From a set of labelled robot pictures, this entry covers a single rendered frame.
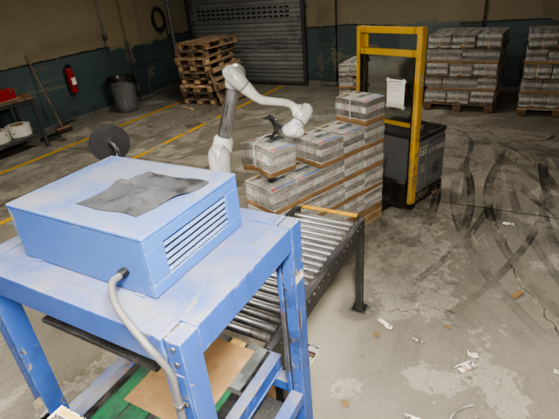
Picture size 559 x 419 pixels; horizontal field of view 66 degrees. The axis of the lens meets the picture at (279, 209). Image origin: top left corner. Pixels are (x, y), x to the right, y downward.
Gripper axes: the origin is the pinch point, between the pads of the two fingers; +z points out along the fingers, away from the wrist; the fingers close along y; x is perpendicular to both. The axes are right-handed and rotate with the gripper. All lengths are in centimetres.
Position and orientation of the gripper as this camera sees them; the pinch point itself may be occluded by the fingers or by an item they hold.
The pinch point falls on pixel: (264, 126)
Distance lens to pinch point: 348.5
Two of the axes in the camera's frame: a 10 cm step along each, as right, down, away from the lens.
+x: 7.5, -3.5, 5.7
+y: 1.2, 9.1, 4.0
